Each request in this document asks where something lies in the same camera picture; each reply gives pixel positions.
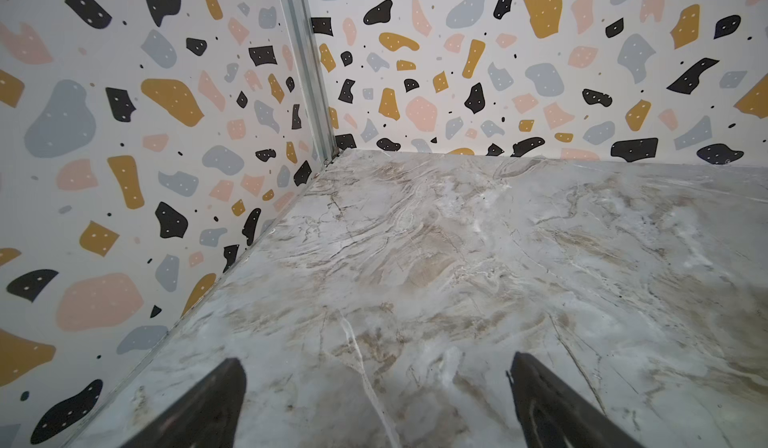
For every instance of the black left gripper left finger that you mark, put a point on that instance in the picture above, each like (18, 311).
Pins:
(207, 415)

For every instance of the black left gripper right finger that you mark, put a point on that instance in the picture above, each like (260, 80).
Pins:
(552, 414)

